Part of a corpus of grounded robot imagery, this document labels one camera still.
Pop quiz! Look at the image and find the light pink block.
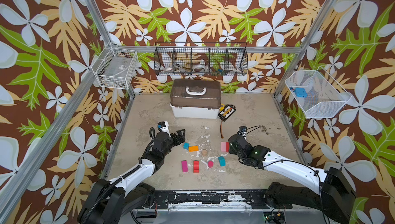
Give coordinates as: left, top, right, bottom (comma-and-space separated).
221, 142, 227, 152

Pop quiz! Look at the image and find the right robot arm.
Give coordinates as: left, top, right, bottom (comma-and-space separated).
228, 126, 357, 224

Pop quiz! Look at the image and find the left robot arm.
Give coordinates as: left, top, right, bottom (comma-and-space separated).
77, 122, 186, 224

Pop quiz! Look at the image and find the teal small block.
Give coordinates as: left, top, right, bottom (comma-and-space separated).
183, 142, 189, 150

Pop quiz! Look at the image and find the orange block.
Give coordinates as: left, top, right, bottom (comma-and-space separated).
188, 145, 199, 152

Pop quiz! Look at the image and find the magenta rectangular block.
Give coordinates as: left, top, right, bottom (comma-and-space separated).
181, 160, 188, 173

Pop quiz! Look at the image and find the teal rectangular block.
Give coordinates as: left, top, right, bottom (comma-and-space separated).
218, 156, 226, 166

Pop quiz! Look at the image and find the red arch block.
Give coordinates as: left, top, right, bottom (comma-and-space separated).
193, 160, 200, 174

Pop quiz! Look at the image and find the black battery pack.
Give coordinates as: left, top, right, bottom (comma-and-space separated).
218, 104, 236, 122

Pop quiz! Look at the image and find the white box with brown lid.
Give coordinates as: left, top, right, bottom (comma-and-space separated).
170, 79, 221, 119

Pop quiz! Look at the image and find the blue device in basket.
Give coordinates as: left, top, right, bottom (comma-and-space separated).
293, 87, 308, 98

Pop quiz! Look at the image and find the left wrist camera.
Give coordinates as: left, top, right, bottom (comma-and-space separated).
157, 121, 170, 135

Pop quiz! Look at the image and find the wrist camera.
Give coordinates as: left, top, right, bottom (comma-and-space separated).
238, 126, 247, 136
157, 121, 170, 135

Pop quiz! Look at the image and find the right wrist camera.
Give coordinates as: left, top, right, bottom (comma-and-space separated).
238, 126, 247, 136

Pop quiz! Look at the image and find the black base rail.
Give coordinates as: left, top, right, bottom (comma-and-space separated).
151, 189, 294, 210

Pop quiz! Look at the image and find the white wire basket left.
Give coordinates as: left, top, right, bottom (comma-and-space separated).
92, 44, 139, 90

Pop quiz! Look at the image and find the white wire basket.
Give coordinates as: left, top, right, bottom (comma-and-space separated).
92, 44, 139, 90
285, 67, 351, 119

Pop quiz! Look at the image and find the white wire basket right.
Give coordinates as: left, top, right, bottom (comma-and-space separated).
285, 67, 351, 119

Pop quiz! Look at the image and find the black wire basket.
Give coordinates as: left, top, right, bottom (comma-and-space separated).
153, 42, 249, 76

